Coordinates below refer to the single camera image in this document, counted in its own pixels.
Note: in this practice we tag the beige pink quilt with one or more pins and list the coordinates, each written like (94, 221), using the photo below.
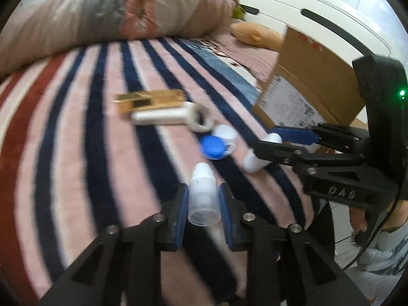
(121, 9)

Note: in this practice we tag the green plush toy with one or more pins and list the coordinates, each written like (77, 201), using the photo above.
(239, 12)

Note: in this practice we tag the small white bottle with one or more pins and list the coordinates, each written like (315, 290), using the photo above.
(259, 161)

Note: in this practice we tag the white cabinet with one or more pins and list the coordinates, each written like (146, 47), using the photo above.
(318, 6)

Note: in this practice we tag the gold cardboard box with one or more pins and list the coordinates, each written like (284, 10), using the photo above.
(149, 100)

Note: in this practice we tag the striped pink blanket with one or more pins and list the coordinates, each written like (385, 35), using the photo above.
(95, 165)

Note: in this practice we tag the person's right forearm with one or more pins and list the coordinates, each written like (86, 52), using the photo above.
(390, 245)

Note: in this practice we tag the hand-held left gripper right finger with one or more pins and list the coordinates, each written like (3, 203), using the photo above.
(225, 216)

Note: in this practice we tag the white tube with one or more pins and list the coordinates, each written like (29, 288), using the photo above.
(159, 117)

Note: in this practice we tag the white tape roll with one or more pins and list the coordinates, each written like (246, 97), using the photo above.
(200, 120)

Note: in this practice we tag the white round cap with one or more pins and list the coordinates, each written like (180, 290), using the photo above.
(225, 133)

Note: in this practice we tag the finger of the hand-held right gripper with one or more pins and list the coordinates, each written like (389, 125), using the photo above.
(296, 135)
(277, 154)

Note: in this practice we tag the tan plush toy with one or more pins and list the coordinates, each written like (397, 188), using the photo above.
(255, 33)

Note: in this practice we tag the translucent white plastic bottle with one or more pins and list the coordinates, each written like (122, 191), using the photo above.
(204, 194)

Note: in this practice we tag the person's right hand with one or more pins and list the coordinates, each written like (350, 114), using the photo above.
(358, 220)

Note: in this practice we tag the brown cardboard box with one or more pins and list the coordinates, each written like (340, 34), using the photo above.
(306, 79)

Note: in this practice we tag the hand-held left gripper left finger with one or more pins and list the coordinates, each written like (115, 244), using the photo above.
(181, 216)

